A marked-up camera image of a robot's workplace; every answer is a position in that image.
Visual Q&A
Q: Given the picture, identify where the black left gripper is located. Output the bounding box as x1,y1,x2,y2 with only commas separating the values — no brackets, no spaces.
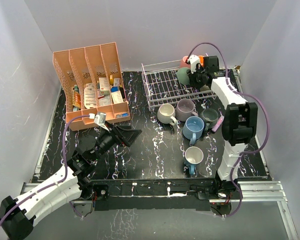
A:
91,120,141,162

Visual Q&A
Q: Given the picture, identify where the orange mug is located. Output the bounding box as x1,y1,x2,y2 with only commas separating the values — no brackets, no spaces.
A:
198,55,205,67

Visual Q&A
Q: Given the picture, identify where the teal green cup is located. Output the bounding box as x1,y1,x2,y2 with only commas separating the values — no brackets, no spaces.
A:
176,67,191,86

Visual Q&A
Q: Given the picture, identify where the pink mug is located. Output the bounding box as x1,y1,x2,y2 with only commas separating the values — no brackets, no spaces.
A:
179,56,191,68

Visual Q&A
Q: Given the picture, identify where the olive grey small cup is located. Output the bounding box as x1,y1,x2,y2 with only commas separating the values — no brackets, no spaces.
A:
200,85,211,92

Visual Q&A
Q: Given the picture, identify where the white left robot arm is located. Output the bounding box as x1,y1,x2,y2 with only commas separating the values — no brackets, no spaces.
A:
0,123,142,240

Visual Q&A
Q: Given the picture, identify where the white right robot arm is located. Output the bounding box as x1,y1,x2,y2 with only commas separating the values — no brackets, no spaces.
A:
185,54,258,199

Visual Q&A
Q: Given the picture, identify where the blue capped small bottle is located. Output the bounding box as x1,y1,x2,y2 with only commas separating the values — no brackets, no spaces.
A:
116,112,129,118

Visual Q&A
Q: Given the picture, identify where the lavender wide mug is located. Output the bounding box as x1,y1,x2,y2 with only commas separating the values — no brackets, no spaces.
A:
175,98,198,122

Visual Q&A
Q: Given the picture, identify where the dark grey-green mug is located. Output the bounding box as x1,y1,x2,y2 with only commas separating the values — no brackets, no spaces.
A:
199,108,219,132

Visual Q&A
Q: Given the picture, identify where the cream speckled mug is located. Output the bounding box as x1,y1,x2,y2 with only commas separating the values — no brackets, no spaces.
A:
157,103,177,126

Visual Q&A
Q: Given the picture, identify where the blue round container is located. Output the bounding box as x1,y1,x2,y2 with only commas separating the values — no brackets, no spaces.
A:
110,86,120,93

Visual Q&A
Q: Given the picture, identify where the white red medicine box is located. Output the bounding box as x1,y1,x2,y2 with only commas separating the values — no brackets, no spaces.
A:
98,77,110,93

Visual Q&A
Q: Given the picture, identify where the light blue mug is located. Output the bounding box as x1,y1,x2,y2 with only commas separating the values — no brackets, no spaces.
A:
182,116,205,146

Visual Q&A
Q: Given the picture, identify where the white blister pack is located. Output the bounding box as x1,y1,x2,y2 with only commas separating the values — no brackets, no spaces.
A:
83,83,97,109

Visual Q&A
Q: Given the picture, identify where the yellow small box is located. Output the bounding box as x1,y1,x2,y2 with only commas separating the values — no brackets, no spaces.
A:
109,75,114,86

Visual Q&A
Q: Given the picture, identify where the orange medicine box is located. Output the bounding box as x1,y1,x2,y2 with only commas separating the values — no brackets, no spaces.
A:
72,91,81,109

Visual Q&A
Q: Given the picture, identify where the peach plastic file organizer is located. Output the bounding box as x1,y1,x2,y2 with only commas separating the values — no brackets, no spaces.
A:
52,42,131,131

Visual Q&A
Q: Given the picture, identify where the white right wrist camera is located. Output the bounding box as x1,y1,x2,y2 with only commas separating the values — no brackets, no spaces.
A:
185,54,201,74

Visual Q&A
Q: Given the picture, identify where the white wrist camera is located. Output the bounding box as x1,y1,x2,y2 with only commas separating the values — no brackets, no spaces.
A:
93,112,108,130
185,54,201,74

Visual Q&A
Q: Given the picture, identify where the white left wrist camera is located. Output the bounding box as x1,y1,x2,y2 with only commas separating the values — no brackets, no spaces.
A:
93,112,108,130

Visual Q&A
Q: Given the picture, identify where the white wire dish rack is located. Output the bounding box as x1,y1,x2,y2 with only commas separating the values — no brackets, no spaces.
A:
141,59,216,111

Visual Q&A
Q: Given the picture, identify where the white mug blue handle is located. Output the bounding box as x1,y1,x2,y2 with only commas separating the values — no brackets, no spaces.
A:
184,146,204,176

